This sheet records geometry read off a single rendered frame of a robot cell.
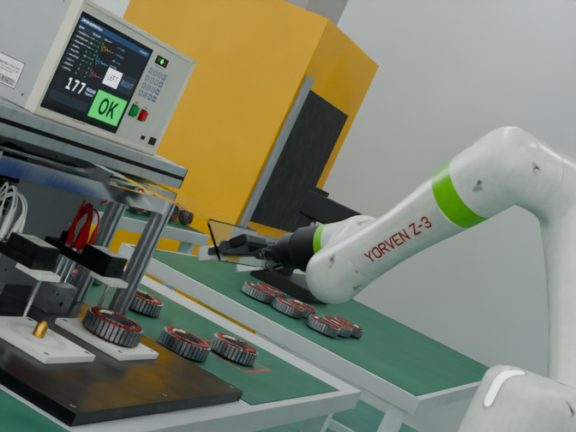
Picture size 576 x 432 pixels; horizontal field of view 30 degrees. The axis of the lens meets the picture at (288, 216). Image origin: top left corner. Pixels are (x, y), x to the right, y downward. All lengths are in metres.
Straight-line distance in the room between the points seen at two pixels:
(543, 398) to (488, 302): 5.39
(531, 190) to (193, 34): 4.13
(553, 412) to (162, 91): 0.97
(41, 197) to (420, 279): 5.10
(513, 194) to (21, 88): 0.81
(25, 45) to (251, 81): 3.78
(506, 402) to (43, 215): 1.02
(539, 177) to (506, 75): 5.40
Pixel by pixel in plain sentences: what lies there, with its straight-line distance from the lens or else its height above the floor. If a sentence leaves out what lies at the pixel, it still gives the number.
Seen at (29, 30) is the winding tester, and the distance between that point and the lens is 1.82.
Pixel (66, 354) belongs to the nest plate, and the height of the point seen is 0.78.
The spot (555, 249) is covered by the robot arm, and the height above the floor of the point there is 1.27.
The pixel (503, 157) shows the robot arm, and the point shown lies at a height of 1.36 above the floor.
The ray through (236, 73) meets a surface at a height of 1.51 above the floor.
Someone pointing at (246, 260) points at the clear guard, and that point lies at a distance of 2.03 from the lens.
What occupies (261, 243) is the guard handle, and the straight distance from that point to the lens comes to 2.04.
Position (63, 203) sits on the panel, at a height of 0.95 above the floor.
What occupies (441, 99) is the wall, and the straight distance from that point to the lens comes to 7.17.
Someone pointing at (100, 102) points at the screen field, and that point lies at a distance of 1.93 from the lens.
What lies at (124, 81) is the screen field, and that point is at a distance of 1.96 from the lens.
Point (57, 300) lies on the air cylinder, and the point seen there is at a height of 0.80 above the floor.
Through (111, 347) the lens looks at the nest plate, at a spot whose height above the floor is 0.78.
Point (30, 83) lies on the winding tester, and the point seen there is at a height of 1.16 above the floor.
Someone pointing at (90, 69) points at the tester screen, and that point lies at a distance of 1.86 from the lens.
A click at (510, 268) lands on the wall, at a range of 6.95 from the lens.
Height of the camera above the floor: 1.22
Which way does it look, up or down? 3 degrees down
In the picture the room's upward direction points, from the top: 25 degrees clockwise
